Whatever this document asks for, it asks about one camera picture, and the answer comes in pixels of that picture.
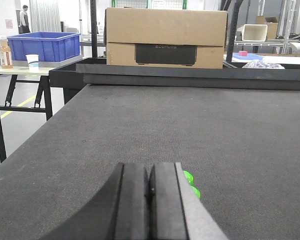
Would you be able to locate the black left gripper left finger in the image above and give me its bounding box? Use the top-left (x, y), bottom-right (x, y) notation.
top-left (42, 163), bottom-right (149, 240)

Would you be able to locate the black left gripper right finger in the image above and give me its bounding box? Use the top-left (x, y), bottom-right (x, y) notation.
top-left (149, 162), bottom-right (228, 240)

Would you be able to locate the green toy block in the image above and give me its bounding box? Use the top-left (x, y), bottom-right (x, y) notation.
top-left (183, 170), bottom-right (201, 199)

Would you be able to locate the black conveyor belt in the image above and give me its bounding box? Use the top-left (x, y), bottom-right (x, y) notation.
top-left (0, 85), bottom-right (300, 240)

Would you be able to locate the pink block on tray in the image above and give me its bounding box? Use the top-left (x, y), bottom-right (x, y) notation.
top-left (238, 50), bottom-right (248, 57)

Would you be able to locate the blue plastic bin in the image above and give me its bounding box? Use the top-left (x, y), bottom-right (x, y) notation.
top-left (7, 31), bottom-right (80, 62)

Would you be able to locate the white bin on shelf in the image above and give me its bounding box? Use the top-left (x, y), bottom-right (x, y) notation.
top-left (237, 24), bottom-right (268, 42)

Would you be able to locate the folding side table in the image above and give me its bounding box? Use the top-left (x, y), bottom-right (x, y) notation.
top-left (0, 55), bottom-right (84, 164)

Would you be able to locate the crumpled plastic bag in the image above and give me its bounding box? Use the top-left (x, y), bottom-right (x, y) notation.
top-left (242, 59), bottom-right (285, 70)

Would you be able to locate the blue flat tray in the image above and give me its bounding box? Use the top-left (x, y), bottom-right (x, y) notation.
top-left (232, 52), bottom-right (263, 61)

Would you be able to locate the large cardboard box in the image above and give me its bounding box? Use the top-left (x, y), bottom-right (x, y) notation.
top-left (105, 7), bottom-right (228, 69)

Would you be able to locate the white paper cup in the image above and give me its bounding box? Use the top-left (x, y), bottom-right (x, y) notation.
top-left (26, 54), bottom-right (39, 70)

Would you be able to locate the brown drink bottle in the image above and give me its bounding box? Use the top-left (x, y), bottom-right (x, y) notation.
top-left (0, 35), bottom-right (13, 69)

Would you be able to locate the person in background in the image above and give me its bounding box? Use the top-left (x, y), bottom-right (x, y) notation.
top-left (19, 5), bottom-right (31, 34)

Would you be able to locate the small cardboard box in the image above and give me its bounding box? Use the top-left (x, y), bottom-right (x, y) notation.
top-left (255, 15), bottom-right (279, 39)

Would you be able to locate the black vertical post left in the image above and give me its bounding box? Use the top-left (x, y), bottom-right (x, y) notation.
top-left (90, 0), bottom-right (98, 58)

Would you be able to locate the black vertical post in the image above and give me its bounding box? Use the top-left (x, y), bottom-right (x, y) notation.
top-left (90, 0), bottom-right (98, 58)
top-left (226, 0), bottom-right (243, 63)

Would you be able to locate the black vertical post right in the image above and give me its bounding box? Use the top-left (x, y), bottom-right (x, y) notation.
top-left (226, 0), bottom-right (243, 63)

